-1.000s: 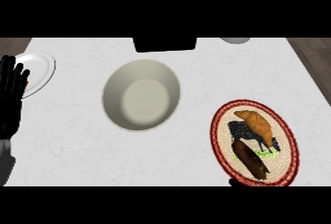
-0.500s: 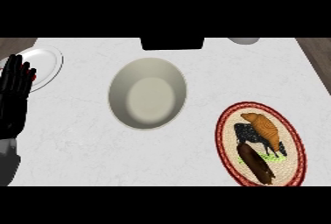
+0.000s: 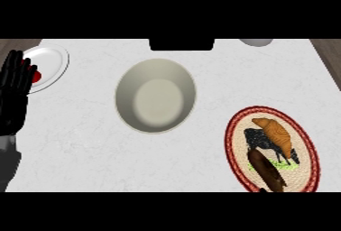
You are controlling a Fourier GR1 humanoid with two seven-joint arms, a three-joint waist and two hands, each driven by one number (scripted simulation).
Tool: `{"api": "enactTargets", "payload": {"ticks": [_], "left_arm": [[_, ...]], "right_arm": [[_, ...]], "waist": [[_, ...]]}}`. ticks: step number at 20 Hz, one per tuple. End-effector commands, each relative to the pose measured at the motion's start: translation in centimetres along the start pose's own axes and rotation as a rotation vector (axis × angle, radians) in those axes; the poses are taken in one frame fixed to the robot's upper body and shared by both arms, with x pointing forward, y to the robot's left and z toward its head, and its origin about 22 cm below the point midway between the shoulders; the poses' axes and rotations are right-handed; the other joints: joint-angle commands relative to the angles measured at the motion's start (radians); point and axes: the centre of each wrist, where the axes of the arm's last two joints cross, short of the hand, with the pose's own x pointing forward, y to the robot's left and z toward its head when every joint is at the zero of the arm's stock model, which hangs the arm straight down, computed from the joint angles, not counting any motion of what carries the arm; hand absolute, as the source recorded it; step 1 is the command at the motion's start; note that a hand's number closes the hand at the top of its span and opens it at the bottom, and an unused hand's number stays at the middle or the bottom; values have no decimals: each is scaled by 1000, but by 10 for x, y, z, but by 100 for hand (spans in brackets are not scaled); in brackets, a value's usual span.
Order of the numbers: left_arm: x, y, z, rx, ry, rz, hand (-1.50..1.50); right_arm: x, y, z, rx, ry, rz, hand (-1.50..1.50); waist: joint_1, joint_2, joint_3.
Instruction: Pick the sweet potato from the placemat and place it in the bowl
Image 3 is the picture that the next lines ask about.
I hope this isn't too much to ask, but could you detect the beige oval bowl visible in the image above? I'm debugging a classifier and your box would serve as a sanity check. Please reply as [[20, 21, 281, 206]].
[[115, 58, 198, 134]]

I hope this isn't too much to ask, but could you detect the red-rimmed woven oval placemat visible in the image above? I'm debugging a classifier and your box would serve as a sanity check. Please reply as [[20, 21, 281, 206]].
[[225, 105, 321, 193]]

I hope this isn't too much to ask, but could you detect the black box appliance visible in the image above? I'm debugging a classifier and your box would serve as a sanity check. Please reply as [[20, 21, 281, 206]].
[[148, 38, 216, 51]]

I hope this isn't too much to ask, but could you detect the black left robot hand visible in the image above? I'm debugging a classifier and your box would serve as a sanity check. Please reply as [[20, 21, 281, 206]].
[[0, 49, 40, 137]]

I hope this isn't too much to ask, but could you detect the red round fruit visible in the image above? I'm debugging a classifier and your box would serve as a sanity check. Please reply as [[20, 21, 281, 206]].
[[21, 59, 45, 85]]

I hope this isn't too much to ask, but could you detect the pale grey round object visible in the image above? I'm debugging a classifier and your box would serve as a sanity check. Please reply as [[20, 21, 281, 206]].
[[239, 38, 275, 48]]

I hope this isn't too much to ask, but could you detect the white round plate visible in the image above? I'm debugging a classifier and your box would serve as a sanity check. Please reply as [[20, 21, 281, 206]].
[[20, 44, 71, 95]]

